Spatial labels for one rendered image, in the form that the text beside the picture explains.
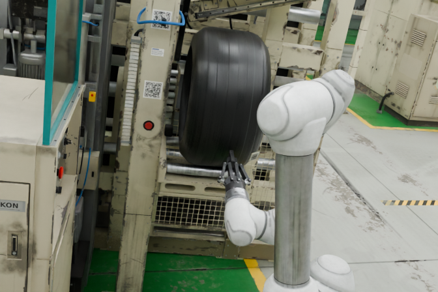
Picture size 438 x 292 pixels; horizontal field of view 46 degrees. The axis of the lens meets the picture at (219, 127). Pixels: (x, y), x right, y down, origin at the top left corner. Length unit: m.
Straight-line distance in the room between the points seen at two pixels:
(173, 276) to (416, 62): 4.39
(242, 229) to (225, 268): 1.50
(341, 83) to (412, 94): 5.17
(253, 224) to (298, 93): 0.61
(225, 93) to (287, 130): 0.74
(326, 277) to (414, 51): 5.20
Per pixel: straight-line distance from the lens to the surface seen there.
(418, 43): 6.60
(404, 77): 6.73
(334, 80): 1.42
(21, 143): 1.49
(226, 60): 2.02
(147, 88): 2.16
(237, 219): 1.75
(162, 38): 2.10
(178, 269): 3.15
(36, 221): 1.61
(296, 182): 1.37
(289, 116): 1.26
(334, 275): 1.63
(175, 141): 2.47
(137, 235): 2.48
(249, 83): 2.00
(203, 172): 2.23
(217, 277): 3.14
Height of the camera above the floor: 1.90
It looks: 21 degrees down
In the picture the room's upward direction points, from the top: 10 degrees clockwise
